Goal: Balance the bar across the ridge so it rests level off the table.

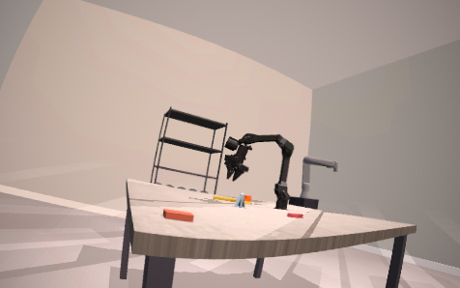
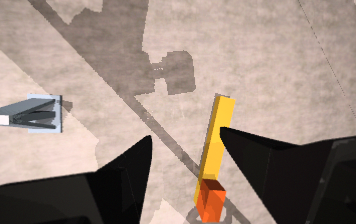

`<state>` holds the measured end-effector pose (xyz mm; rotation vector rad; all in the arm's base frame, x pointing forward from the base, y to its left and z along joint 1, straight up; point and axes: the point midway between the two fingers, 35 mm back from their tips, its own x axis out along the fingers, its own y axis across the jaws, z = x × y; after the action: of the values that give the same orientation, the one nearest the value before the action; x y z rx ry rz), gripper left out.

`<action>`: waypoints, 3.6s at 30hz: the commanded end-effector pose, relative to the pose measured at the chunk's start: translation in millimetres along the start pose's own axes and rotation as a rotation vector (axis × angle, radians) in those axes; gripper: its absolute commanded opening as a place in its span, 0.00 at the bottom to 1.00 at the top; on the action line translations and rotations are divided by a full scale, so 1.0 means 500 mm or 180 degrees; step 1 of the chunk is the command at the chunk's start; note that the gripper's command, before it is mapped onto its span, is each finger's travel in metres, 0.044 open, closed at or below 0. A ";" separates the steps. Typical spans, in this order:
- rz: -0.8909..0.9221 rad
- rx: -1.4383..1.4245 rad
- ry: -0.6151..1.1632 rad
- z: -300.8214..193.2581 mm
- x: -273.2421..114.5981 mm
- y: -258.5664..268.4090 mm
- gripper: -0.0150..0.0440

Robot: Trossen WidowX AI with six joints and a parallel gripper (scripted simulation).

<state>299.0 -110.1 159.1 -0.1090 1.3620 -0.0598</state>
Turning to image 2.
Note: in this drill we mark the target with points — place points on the yellow and orange bar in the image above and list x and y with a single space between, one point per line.
209 194

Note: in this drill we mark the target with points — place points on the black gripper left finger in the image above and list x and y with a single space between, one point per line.
113 194

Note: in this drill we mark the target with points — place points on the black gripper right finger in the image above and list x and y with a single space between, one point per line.
289 179

